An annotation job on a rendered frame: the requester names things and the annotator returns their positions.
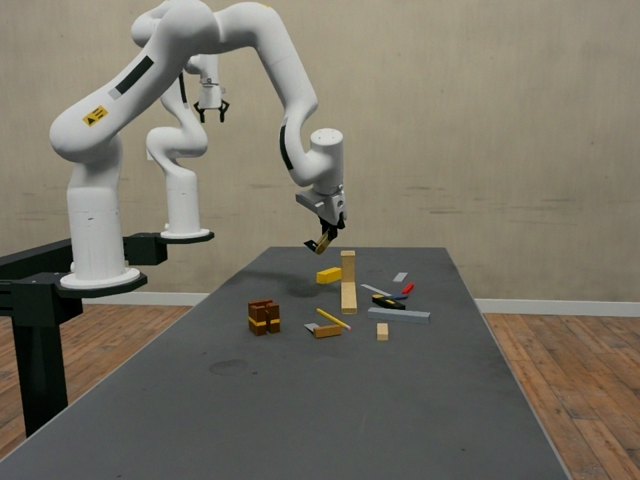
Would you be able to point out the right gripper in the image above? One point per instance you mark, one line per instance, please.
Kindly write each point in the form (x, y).
(334, 215)

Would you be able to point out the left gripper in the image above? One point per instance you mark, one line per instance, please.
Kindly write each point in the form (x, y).
(210, 97)

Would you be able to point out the yellow pencil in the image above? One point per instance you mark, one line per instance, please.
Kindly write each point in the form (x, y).
(334, 319)

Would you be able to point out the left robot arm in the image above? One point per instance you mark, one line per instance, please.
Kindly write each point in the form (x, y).
(189, 140)

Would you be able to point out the small light wooden block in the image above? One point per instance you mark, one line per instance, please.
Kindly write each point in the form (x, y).
(382, 332)

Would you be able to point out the brown wooden slotted block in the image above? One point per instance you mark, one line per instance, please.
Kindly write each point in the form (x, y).
(257, 311)

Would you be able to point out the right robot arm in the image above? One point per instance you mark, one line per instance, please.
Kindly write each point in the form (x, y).
(88, 132)

